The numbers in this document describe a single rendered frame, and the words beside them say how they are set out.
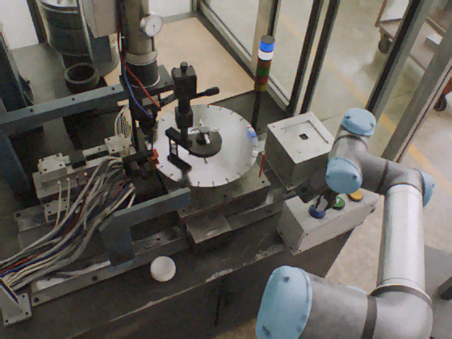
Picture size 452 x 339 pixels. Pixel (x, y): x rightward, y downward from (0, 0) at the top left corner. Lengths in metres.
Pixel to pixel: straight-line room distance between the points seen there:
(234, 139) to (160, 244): 0.38
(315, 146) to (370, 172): 0.51
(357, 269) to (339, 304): 1.64
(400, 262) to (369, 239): 1.63
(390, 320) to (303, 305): 0.12
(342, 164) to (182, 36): 1.32
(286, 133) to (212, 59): 0.65
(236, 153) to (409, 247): 0.65
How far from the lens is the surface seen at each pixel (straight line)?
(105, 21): 0.95
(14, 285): 1.31
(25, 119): 1.28
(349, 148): 0.90
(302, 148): 1.36
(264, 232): 1.32
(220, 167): 1.19
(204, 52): 1.93
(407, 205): 0.83
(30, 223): 1.39
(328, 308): 0.59
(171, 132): 1.19
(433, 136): 3.07
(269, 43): 1.30
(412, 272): 0.71
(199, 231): 1.22
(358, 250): 2.28
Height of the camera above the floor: 1.87
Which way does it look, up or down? 50 degrees down
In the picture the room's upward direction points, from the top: 7 degrees clockwise
